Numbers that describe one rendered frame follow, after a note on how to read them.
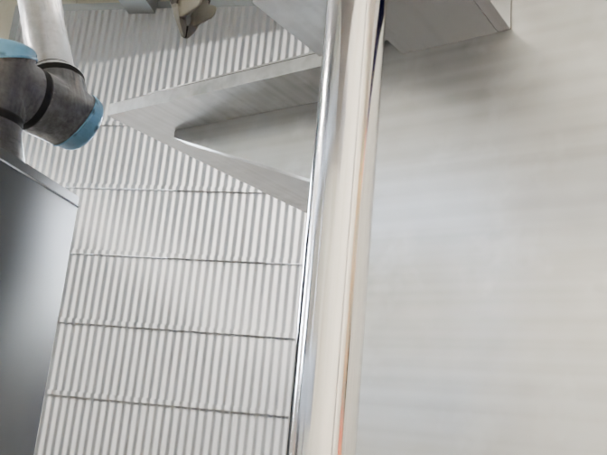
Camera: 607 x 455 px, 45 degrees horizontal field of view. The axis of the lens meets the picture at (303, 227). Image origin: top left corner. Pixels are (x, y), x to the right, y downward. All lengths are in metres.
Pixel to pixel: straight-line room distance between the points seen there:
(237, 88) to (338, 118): 0.45
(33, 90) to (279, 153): 0.51
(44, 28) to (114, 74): 3.84
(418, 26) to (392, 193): 0.17
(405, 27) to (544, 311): 0.32
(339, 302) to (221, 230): 4.15
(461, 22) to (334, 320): 0.38
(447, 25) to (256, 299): 3.81
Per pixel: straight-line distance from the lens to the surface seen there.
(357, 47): 0.59
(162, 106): 1.10
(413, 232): 0.76
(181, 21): 1.29
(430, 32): 0.80
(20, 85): 1.34
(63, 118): 1.40
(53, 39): 1.53
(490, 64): 0.79
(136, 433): 4.67
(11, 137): 1.31
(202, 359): 4.55
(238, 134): 1.08
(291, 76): 0.95
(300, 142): 1.00
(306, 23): 0.84
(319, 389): 0.52
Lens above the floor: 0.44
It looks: 15 degrees up
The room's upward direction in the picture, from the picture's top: 5 degrees clockwise
